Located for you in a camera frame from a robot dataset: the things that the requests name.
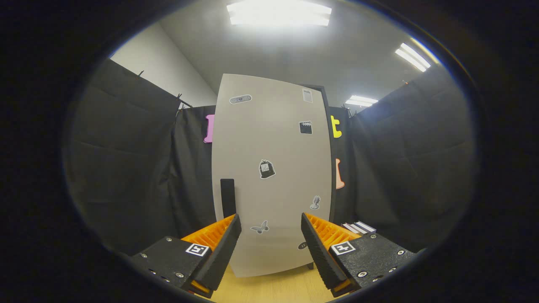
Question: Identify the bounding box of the small ceiling light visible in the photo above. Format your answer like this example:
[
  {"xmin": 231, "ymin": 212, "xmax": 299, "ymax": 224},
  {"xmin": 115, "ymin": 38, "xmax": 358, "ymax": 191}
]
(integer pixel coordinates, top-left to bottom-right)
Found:
[{"xmin": 345, "ymin": 95, "xmax": 379, "ymax": 107}]

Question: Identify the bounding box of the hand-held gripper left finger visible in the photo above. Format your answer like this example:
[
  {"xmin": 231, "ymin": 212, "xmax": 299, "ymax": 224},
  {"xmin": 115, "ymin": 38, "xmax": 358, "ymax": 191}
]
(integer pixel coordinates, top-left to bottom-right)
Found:
[{"xmin": 131, "ymin": 213, "xmax": 242, "ymax": 298}]

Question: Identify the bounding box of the long ceiling light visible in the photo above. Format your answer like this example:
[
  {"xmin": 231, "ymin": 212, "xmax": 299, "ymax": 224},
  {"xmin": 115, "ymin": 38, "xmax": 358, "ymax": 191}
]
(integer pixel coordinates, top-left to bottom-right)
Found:
[{"xmin": 395, "ymin": 42, "xmax": 432, "ymax": 73}]

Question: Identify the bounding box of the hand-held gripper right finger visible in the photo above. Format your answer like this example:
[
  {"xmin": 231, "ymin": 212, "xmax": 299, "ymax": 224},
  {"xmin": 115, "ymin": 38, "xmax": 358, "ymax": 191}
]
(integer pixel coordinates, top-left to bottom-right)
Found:
[{"xmin": 301, "ymin": 213, "xmax": 417, "ymax": 298}]

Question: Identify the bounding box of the black backdrop cloth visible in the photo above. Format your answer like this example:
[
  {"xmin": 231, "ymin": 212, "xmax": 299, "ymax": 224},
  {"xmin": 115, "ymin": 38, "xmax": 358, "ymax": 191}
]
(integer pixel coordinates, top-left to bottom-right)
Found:
[{"xmin": 63, "ymin": 59, "xmax": 476, "ymax": 255}]

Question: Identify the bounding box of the large ceiling light panel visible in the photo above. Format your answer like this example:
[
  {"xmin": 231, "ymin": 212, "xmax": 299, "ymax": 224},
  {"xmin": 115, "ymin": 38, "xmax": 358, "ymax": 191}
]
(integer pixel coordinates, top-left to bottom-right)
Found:
[{"xmin": 227, "ymin": 0, "xmax": 332, "ymax": 27}]

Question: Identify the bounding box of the beige cabinet door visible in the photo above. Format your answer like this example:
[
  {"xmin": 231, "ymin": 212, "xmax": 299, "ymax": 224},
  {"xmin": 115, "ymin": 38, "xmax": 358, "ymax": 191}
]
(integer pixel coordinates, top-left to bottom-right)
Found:
[{"xmin": 211, "ymin": 74, "xmax": 333, "ymax": 278}]

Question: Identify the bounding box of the dark grey cabinet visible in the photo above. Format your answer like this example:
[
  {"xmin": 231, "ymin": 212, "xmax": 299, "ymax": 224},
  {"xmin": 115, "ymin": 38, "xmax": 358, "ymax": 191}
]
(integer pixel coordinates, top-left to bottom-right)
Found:
[{"xmin": 301, "ymin": 84, "xmax": 337, "ymax": 270}]

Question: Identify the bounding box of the black door handle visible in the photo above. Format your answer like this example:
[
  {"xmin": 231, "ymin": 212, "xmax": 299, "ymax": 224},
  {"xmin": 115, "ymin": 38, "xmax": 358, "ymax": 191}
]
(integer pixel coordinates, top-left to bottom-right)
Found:
[{"xmin": 220, "ymin": 178, "xmax": 236, "ymax": 219}]

